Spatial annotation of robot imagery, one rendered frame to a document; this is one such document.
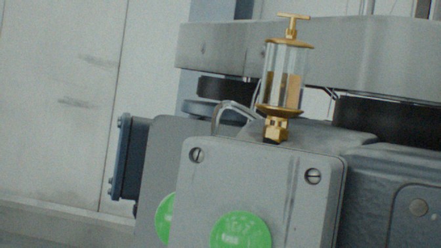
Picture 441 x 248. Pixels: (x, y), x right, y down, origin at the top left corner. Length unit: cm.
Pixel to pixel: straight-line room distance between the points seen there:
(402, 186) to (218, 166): 10
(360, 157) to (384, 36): 13
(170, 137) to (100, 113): 536
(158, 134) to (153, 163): 3
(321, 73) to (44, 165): 588
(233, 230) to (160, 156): 50
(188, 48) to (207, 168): 50
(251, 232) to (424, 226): 10
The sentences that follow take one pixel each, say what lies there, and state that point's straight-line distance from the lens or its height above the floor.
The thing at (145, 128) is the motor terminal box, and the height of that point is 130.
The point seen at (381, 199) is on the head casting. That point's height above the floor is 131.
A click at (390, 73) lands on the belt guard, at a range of 55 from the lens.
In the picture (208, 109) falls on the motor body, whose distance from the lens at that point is 90.
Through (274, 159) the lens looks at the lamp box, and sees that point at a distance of 40.
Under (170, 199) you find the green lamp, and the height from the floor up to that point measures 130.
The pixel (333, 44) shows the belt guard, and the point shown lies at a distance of 60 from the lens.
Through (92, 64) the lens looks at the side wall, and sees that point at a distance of 627.
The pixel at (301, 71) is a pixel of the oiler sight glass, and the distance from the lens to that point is 48.
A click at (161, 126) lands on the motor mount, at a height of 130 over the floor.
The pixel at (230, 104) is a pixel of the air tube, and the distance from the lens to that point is 56.
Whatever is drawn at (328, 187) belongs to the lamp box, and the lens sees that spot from 39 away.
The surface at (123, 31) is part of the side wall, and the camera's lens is 619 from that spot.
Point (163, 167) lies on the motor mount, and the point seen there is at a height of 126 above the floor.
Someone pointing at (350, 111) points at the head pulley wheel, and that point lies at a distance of 56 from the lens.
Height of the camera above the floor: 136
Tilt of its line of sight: 3 degrees down
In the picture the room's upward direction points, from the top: 9 degrees clockwise
